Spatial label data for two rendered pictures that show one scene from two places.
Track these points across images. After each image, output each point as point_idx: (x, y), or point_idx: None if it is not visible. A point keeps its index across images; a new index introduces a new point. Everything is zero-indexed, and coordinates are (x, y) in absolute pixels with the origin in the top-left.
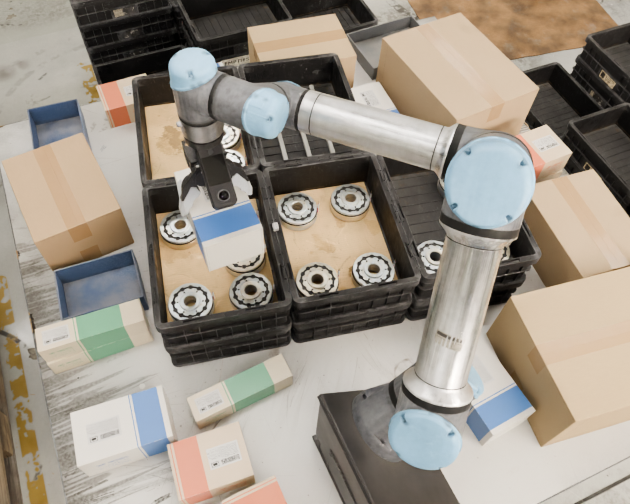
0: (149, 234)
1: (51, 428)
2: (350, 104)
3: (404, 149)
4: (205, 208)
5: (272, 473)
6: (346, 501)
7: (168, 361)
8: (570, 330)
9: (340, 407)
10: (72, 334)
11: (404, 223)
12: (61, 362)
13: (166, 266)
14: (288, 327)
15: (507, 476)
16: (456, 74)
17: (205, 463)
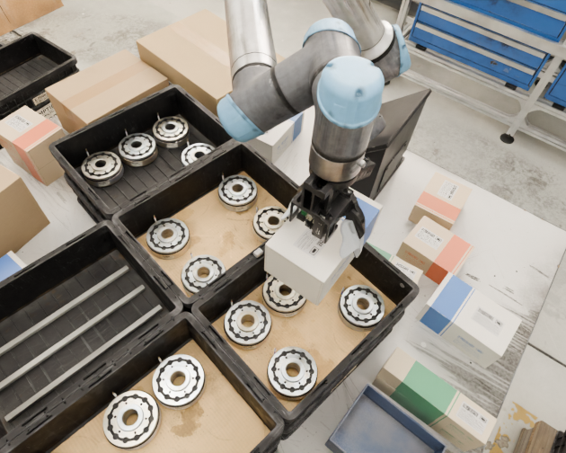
0: (342, 364)
1: (507, 391)
2: (247, 28)
3: (266, 0)
4: None
5: (403, 223)
6: (393, 169)
7: (390, 338)
8: (224, 68)
9: (379, 139)
10: (459, 401)
11: (191, 165)
12: None
13: (338, 362)
14: None
15: (311, 116)
16: None
17: (443, 245)
